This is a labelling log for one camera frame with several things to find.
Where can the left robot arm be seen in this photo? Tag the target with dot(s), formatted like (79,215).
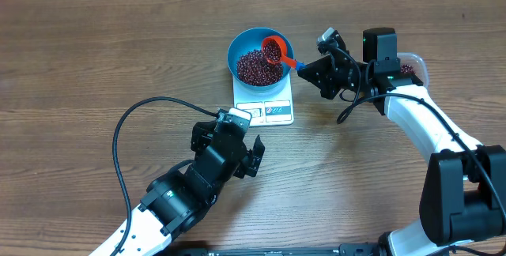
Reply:
(176,201)

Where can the red beans in bowl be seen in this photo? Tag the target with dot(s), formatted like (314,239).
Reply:
(253,69)

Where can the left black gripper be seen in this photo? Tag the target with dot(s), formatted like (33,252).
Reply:
(251,163)

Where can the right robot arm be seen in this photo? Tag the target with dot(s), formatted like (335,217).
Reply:
(463,198)

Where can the white digital kitchen scale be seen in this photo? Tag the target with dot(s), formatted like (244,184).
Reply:
(269,106)

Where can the red scoop with blue handle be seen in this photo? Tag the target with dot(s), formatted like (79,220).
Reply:
(275,51)

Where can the clear plastic container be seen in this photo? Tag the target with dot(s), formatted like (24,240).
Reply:
(419,65)

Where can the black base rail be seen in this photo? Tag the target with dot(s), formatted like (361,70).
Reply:
(346,249)

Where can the blue bowl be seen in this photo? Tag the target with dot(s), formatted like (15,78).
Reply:
(250,40)

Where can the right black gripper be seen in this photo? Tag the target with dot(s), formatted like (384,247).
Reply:
(323,72)

